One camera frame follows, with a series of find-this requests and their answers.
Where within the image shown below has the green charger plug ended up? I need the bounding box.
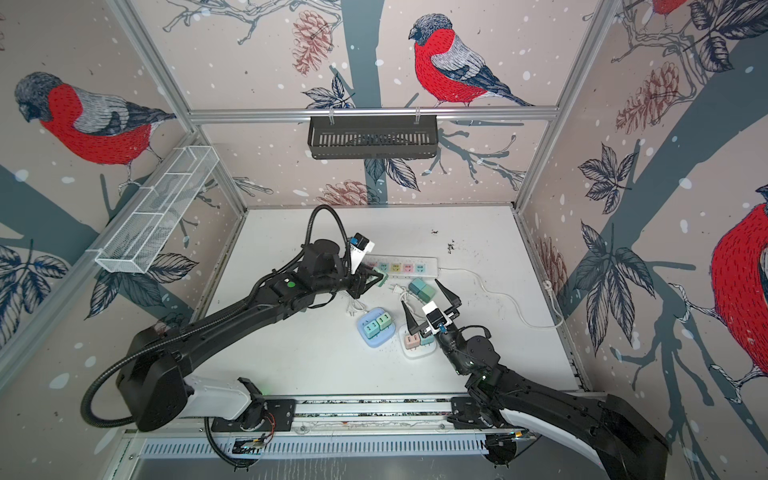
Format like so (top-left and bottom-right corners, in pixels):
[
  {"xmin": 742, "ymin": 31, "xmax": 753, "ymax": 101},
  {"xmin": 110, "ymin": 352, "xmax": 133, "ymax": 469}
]
[
  {"xmin": 376, "ymin": 312, "xmax": 392, "ymax": 331},
  {"xmin": 417, "ymin": 284, "xmax": 436, "ymax": 303}
]

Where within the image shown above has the white power strip cable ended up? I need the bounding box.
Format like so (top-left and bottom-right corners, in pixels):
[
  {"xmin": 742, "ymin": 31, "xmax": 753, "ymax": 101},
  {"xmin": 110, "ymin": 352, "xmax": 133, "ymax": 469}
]
[{"xmin": 437, "ymin": 266, "xmax": 568, "ymax": 331}]

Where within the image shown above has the aluminium front rail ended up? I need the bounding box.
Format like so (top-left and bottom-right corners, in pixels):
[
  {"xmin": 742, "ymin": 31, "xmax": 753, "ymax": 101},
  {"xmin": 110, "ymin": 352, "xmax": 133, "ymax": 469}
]
[{"xmin": 124, "ymin": 389, "xmax": 502, "ymax": 431}]

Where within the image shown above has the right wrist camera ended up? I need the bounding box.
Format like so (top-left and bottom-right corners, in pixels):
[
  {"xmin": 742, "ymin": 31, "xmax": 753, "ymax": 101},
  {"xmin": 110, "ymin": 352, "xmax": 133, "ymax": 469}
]
[{"xmin": 422, "ymin": 301, "xmax": 453, "ymax": 336}]

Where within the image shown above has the pink charger plug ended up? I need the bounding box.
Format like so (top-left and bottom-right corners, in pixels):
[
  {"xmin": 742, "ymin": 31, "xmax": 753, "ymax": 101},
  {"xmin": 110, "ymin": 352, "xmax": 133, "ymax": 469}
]
[{"xmin": 404, "ymin": 334, "xmax": 420, "ymax": 350}]

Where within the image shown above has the black wire basket shelf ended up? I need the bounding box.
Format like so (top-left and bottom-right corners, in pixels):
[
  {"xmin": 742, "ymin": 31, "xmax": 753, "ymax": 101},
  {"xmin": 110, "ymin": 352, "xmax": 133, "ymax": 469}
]
[{"xmin": 307, "ymin": 115, "xmax": 439, "ymax": 160}]

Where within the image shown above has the white square socket cube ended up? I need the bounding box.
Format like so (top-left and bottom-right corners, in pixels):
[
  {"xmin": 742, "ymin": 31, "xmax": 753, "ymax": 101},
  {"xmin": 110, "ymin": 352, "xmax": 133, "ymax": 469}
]
[{"xmin": 397, "ymin": 325, "xmax": 437, "ymax": 360}]

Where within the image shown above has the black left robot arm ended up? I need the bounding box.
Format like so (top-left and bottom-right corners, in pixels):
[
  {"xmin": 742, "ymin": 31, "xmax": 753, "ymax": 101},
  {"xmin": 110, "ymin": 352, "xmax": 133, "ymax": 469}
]
[{"xmin": 80, "ymin": 227, "xmax": 383, "ymax": 470}]

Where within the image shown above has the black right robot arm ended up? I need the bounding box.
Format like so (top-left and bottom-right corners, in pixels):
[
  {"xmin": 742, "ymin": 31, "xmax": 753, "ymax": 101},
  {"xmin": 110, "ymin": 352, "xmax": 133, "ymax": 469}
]
[{"xmin": 404, "ymin": 288, "xmax": 669, "ymax": 479}]

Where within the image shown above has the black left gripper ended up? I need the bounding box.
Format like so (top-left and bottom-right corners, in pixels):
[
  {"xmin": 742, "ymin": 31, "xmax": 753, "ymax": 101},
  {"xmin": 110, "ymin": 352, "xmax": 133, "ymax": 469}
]
[{"xmin": 313, "ymin": 262, "xmax": 385, "ymax": 298}]

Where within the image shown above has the dark teal charger plug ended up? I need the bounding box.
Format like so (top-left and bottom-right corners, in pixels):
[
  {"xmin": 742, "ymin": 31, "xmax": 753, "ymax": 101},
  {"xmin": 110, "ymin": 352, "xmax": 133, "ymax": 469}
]
[{"xmin": 408, "ymin": 278, "xmax": 426, "ymax": 295}]

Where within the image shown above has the white multicolour power strip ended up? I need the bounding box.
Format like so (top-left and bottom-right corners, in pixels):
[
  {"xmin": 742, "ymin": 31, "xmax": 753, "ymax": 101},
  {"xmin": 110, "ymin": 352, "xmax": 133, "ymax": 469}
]
[{"xmin": 363, "ymin": 255, "xmax": 439, "ymax": 279}]

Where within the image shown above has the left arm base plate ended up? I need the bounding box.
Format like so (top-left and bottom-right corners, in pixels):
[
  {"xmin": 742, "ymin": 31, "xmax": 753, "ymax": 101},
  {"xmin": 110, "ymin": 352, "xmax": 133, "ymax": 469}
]
[{"xmin": 211, "ymin": 398, "xmax": 297, "ymax": 433}]

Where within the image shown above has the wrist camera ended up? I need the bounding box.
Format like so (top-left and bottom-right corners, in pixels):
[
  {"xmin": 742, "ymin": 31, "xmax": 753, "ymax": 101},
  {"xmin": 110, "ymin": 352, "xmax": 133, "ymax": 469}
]
[
  {"xmin": 348, "ymin": 233, "xmax": 375, "ymax": 273},
  {"xmin": 422, "ymin": 301, "xmax": 453, "ymax": 336}
]

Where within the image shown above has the light teal charger plug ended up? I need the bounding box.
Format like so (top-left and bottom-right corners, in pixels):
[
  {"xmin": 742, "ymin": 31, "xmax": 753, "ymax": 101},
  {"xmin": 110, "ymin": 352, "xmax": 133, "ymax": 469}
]
[{"xmin": 363, "ymin": 320, "xmax": 380, "ymax": 339}]

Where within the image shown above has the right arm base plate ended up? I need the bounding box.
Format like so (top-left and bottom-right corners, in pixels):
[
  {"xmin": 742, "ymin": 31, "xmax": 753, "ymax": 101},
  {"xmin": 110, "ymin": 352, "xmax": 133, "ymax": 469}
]
[{"xmin": 446, "ymin": 396, "xmax": 503, "ymax": 430}]

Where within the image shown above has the white wire mesh shelf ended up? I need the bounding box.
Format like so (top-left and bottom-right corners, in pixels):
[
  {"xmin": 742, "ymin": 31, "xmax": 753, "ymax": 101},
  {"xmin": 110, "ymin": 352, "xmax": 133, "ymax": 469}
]
[{"xmin": 95, "ymin": 146, "xmax": 219, "ymax": 273}]

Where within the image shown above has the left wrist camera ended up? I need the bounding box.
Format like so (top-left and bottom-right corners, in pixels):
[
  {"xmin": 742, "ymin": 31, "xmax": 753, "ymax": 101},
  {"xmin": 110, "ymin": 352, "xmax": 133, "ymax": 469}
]
[{"xmin": 348, "ymin": 233, "xmax": 375, "ymax": 273}]

